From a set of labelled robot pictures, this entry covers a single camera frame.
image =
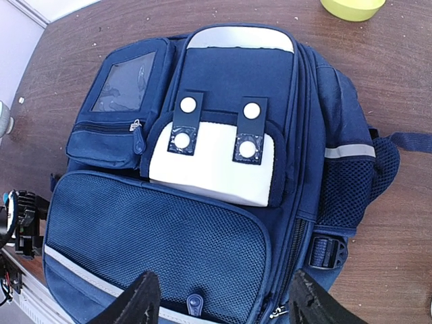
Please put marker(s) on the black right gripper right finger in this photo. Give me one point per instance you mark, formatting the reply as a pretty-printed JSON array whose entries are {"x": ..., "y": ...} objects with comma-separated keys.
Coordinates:
[{"x": 310, "y": 303}]

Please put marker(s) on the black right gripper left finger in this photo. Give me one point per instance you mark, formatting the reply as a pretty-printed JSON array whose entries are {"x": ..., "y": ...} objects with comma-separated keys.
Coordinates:
[{"x": 139, "y": 303}]

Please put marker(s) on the navy blue student backpack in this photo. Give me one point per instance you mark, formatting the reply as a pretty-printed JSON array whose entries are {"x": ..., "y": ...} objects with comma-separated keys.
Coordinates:
[{"x": 223, "y": 161}]

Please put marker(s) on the pale green ceramic bowl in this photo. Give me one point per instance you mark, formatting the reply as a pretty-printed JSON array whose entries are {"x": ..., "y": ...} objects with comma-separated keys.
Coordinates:
[{"x": 6, "y": 120}]

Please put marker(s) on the lime green bowl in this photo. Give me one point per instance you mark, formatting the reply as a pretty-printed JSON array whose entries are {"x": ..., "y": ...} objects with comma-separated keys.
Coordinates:
[{"x": 353, "y": 10}]

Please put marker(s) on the front aluminium rail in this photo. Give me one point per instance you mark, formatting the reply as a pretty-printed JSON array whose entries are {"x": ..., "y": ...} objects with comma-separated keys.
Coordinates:
[{"x": 28, "y": 290}]

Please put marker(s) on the left aluminium frame post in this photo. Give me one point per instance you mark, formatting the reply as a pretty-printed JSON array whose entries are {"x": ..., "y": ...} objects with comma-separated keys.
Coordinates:
[{"x": 30, "y": 12}]

